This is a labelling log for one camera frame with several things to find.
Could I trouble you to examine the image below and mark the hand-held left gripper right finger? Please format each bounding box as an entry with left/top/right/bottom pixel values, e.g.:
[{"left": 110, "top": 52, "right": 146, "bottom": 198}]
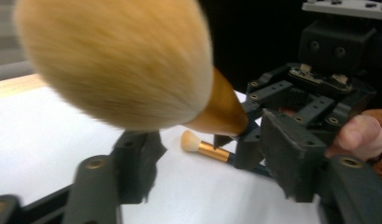
[{"left": 261, "top": 108, "right": 382, "bottom": 224}]

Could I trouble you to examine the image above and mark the white table mat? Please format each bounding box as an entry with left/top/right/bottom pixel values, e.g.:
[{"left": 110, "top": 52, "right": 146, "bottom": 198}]
[{"left": 0, "top": 85, "right": 324, "bottom": 224}]

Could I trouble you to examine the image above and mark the small makeup brush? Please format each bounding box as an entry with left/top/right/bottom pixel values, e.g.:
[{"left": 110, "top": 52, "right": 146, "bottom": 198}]
[{"left": 179, "top": 129, "right": 274, "bottom": 179}]

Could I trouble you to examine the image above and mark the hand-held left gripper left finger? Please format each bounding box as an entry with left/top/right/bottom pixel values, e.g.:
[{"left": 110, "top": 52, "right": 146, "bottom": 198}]
[{"left": 63, "top": 130, "right": 168, "bottom": 224}]

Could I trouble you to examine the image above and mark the wooden table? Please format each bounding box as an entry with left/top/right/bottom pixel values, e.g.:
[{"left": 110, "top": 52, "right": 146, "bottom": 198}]
[{"left": 0, "top": 74, "right": 49, "bottom": 102}]

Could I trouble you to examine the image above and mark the large makeup brush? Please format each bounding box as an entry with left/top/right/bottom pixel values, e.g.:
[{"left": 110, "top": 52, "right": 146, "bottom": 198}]
[{"left": 13, "top": 0, "right": 250, "bottom": 138}]

